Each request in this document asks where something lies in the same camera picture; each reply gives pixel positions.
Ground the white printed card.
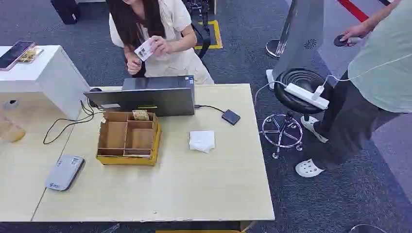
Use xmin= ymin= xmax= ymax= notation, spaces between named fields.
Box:
xmin=134 ymin=38 xmax=157 ymax=62

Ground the white folded tissue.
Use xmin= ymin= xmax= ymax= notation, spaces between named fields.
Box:
xmin=189 ymin=130 xmax=216 ymax=154

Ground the black external drive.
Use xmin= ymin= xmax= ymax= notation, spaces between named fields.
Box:
xmin=221 ymin=109 xmax=241 ymax=126

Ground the grey laptop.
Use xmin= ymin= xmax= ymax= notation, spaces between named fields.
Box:
xmin=84 ymin=75 xmax=196 ymax=117

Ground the stack of cards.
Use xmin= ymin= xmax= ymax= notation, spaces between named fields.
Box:
xmin=132 ymin=110 xmax=150 ymax=121

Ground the seated person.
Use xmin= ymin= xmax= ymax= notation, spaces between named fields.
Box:
xmin=106 ymin=0 xmax=215 ymax=85

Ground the wooden card box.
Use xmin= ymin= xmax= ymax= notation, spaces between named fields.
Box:
xmin=96 ymin=111 xmax=162 ymax=167

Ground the black round stool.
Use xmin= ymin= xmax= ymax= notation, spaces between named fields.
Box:
xmin=259 ymin=67 xmax=330 ymax=160

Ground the white power strip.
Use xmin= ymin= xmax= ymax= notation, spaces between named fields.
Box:
xmin=284 ymin=83 xmax=330 ymax=111

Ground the black mouse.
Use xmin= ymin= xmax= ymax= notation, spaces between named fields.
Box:
xmin=88 ymin=87 xmax=103 ymax=108

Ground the grey standing panel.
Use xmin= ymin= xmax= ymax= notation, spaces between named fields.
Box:
xmin=265 ymin=0 xmax=326 ymax=85

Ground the grey card reader device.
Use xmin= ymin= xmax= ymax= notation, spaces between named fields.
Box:
xmin=44 ymin=154 xmax=86 ymax=192

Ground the black round controller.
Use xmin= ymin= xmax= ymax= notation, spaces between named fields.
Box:
xmin=333 ymin=34 xmax=362 ymax=48

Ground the white desk shelf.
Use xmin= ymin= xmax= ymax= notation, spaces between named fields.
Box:
xmin=0 ymin=45 xmax=91 ymax=121

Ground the black bin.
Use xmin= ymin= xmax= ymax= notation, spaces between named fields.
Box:
xmin=50 ymin=0 xmax=82 ymax=25

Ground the standing person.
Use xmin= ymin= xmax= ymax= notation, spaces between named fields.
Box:
xmin=295 ymin=0 xmax=412 ymax=179

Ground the smartphone with yellow case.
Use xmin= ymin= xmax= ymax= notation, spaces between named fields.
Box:
xmin=17 ymin=47 xmax=44 ymax=64

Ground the smartphone with pink case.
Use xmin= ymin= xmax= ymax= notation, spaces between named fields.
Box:
xmin=0 ymin=40 xmax=35 ymax=72

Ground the black drive cable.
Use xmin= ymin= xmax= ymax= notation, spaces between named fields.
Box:
xmin=194 ymin=104 xmax=225 ymax=114

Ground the white power strip cord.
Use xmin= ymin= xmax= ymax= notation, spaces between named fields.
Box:
xmin=254 ymin=81 xmax=288 ymax=103

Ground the black mouse cable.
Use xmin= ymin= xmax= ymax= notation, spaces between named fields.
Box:
xmin=42 ymin=100 xmax=104 ymax=145

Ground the white charger cable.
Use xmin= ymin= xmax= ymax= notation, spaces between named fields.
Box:
xmin=311 ymin=53 xmax=412 ymax=101

